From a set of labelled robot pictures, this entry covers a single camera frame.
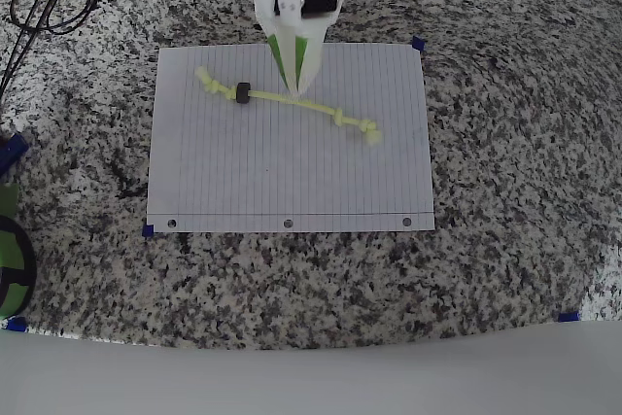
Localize black straight cable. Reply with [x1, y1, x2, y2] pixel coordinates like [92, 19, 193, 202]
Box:
[0, 0, 86, 95]

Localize lined paper sheet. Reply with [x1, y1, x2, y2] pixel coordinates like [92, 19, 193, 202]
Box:
[145, 42, 436, 234]

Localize green and black spool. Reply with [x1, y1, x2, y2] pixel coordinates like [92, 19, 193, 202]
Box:
[0, 214, 38, 320]

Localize dark blue plastic object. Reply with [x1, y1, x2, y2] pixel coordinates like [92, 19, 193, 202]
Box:
[0, 131, 30, 178]

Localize white flat ledge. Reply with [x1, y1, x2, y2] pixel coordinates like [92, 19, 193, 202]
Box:
[0, 319, 622, 415]

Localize yellow knotted rope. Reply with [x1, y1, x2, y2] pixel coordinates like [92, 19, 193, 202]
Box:
[193, 65, 383, 148]

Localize green tape strip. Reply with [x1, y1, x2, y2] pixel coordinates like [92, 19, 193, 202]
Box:
[0, 183, 21, 218]

